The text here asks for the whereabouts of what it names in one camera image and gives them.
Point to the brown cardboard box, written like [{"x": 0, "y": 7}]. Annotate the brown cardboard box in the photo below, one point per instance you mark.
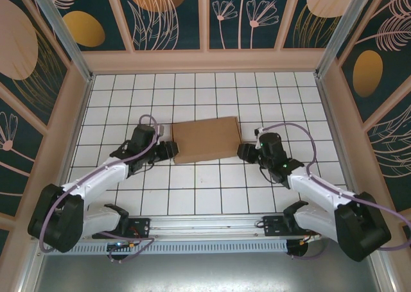
[{"x": 205, "y": 141}]

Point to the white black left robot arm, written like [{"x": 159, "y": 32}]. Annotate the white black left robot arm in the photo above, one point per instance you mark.
[{"x": 54, "y": 221}]

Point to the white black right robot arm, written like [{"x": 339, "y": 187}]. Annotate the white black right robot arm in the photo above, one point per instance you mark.
[{"x": 363, "y": 228}]

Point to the yellow power connector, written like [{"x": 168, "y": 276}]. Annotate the yellow power connector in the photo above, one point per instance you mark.
[{"x": 303, "y": 242}]

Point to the small green circuit board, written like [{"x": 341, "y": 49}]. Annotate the small green circuit board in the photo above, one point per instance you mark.
[{"x": 120, "y": 245}]

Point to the grey sheet metal panel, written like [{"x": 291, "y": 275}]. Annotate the grey sheet metal panel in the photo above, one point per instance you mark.
[{"x": 205, "y": 272}]

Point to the aluminium side rail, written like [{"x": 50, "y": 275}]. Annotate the aluminium side rail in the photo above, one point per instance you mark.
[
  {"x": 335, "y": 134},
  {"x": 75, "y": 134}
]

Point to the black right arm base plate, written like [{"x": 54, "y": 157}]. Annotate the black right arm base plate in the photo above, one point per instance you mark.
[{"x": 273, "y": 226}]

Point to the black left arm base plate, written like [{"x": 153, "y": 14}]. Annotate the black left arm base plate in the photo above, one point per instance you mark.
[{"x": 143, "y": 229}]

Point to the aluminium mounting rail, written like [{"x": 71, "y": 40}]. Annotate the aluminium mounting rail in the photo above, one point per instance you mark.
[{"x": 208, "y": 224}]

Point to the aluminium corner post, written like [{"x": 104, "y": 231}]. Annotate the aluminium corner post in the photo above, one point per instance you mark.
[
  {"x": 340, "y": 32},
  {"x": 64, "y": 38}
]

